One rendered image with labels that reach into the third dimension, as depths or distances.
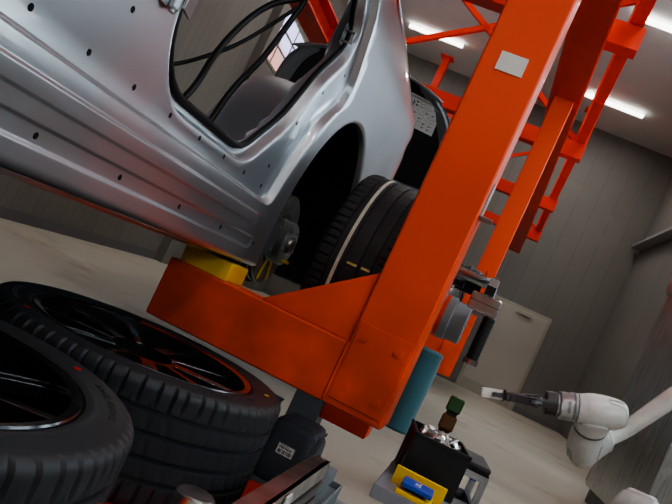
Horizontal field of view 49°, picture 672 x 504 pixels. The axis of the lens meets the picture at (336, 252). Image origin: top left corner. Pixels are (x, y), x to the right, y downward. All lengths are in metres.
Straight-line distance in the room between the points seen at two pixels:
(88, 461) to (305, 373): 1.02
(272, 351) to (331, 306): 0.19
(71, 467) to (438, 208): 1.20
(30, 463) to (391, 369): 1.12
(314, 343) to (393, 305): 0.22
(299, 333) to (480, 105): 0.72
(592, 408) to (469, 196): 0.88
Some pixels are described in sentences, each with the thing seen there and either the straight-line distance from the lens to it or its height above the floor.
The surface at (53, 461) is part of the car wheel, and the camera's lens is 0.84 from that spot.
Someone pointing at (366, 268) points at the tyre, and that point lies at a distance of 2.05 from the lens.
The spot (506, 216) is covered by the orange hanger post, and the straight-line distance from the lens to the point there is 6.09.
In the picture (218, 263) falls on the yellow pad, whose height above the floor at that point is 0.71.
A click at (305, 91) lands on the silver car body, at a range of 2.04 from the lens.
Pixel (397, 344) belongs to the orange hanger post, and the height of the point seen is 0.72.
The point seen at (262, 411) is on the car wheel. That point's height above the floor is 0.50.
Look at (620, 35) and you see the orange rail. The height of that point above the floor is 3.30.
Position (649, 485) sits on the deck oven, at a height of 0.46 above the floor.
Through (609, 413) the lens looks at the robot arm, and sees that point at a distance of 2.42.
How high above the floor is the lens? 0.78
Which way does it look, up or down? 3 degrees up
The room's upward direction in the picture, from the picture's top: 25 degrees clockwise
